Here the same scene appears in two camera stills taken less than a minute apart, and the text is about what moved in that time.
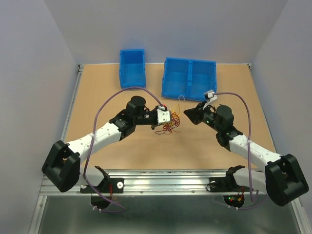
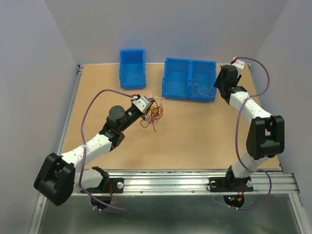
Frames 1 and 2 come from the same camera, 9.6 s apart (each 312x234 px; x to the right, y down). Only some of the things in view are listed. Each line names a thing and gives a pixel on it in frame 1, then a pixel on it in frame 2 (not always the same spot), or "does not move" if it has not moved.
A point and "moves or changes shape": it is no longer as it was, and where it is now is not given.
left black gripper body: x=146 y=118 -> x=132 y=116
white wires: x=181 y=95 -> x=151 y=98
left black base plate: x=108 y=185 does not move
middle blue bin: x=176 y=80 does not move
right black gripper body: x=204 y=115 -> x=218 y=83
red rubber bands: x=175 y=122 moves or changes shape
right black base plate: x=226 y=184 does not move
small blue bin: x=132 y=68 does not move
